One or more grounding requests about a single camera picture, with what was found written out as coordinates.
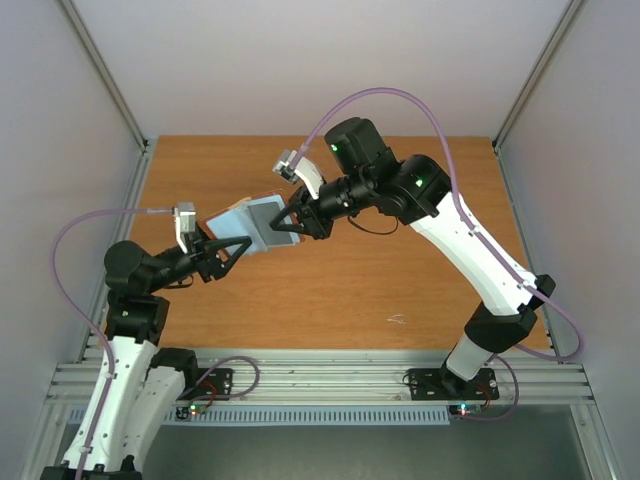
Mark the brown leather card holder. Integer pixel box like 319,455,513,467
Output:
198,190,303,255

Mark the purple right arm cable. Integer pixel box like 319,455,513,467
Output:
292,87,586,424

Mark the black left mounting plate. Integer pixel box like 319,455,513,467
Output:
178,368,234,401

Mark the controller board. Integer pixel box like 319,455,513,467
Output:
174,404,208,421
449,403,488,418

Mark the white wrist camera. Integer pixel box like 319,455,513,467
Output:
172,202,196,254
273,150,326,200

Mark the grey slotted cable duct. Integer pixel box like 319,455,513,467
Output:
67,405,451,427

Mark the black mounting plate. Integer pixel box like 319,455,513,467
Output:
403,368,500,401
178,368,234,401

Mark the aluminium frame post right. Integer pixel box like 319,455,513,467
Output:
492,0,589,151

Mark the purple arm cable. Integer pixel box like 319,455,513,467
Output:
52,207,176,480
292,87,586,424

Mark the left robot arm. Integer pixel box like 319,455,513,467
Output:
41,231,252,479

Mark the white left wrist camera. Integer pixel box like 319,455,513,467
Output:
172,202,196,254

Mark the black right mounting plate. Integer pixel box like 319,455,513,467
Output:
403,368,500,401

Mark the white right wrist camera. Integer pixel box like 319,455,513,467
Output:
273,150,326,200

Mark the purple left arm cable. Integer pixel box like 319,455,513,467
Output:
52,207,176,480

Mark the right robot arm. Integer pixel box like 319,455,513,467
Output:
270,117,556,399

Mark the right controller board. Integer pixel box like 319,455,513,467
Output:
449,403,488,418

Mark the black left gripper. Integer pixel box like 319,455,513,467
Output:
147,218,253,292

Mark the aluminium frame post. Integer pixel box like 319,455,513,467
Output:
492,0,589,151
55,0,150,151

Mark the aluminium frame post left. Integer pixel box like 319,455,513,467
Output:
55,0,150,151

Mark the left controller board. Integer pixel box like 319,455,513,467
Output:
174,404,208,421

